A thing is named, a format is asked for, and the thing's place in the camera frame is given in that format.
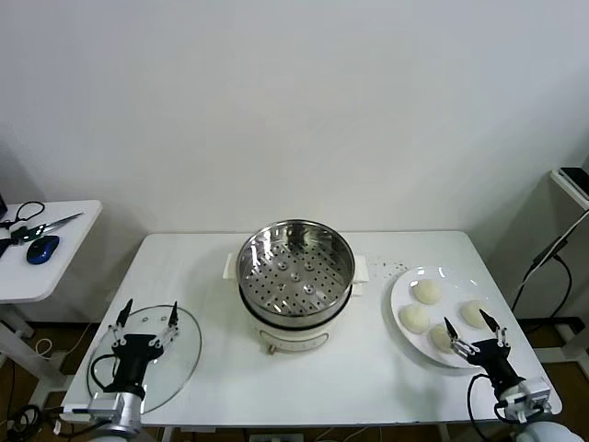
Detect white round plate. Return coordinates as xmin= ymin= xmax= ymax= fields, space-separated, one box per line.
xmin=390 ymin=265 xmax=506 ymax=369

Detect black cable with adapter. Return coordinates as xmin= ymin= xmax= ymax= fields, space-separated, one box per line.
xmin=510 ymin=235 xmax=574 ymax=323

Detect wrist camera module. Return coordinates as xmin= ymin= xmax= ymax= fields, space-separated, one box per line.
xmin=517 ymin=378 xmax=553 ymax=423
xmin=59 ymin=393 xmax=119 ymax=423

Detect small green lit board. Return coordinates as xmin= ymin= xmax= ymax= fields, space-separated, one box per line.
xmin=11 ymin=224 xmax=43 ymax=245

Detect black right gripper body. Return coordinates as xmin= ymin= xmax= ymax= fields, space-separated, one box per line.
xmin=463 ymin=340 xmax=526 ymax=392

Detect white hanging cable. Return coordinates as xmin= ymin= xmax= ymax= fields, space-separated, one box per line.
xmin=512 ymin=214 xmax=589 ymax=300

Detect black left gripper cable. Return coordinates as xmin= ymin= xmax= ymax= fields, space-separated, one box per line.
xmin=90 ymin=353 xmax=116 ymax=392

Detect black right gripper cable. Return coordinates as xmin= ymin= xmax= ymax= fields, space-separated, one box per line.
xmin=467 ymin=373 xmax=507 ymax=442

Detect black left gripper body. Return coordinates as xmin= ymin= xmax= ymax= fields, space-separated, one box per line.
xmin=111 ymin=334 xmax=166 ymax=394

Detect stainless steel steamer basket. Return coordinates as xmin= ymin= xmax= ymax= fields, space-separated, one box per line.
xmin=223 ymin=219 xmax=371 ymax=319

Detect black tablet device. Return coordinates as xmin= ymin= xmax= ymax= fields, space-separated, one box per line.
xmin=560 ymin=166 xmax=589 ymax=200

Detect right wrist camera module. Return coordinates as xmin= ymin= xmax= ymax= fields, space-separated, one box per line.
xmin=517 ymin=378 xmax=553 ymax=423

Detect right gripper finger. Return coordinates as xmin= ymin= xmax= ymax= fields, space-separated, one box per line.
xmin=444 ymin=316 xmax=476 ymax=363
xmin=479 ymin=308 xmax=510 ymax=348

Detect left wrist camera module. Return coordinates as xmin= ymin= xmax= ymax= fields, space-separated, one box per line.
xmin=59 ymin=393 xmax=119 ymax=423

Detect black handled scissors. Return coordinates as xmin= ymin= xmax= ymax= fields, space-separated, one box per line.
xmin=0 ymin=201 xmax=86 ymax=234

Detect white power strip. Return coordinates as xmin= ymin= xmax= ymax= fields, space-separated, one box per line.
xmin=248 ymin=432 xmax=305 ymax=442

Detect white steamed baozi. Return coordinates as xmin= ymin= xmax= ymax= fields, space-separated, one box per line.
xmin=429 ymin=323 xmax=464 ymax=355
xmin=410 ymin=278 xmax=443 ymax=306
xmin=458 ymin=299 xmax=492 ymax=329
xmin=398 ymin=305 xmax=431 ymax=333

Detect round glass pot lid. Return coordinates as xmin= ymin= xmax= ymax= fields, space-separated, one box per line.
xmin=87 ymin=302 xmax=202 ymax=414

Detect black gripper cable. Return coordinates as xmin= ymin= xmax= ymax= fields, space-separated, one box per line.
xmin=467 ymin=373 xmax=507 ymax=442
xmin=90 ymin=353 xmax=116 ymax=392

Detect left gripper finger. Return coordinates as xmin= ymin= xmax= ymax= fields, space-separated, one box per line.
xmin=153 ymin=300 xmax=180 ymax=348
xmin=108 ymin=298 xmax=134 ymax=348

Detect black floor cables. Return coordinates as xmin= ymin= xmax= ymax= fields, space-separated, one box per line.
xmin=0 ymin=358 xmax=45 ymax=442

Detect white side table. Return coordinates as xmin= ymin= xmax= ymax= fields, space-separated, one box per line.
xmin=0 ymin=199 xmax=103 ymax=415

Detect white shelf stand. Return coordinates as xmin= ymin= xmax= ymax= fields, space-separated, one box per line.
xmin=550 ymin=168 xmax=589 ymax=213

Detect blue computer mouse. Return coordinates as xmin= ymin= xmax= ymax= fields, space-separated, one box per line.
xmin=25 ymin=234 xmax=61 ymax=265

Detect white coiled floor cable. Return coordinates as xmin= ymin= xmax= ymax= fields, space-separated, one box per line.
xmin=35 ymin=320 xmax=93 ymax=359

